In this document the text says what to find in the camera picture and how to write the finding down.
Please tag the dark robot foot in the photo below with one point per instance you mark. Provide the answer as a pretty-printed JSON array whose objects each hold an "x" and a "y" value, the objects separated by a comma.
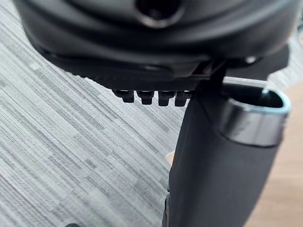
[{"x": 70, "y": 224}]

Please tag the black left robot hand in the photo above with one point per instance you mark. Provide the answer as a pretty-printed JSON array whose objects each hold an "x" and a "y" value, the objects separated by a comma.
[{"x": 146, "y": 47}]

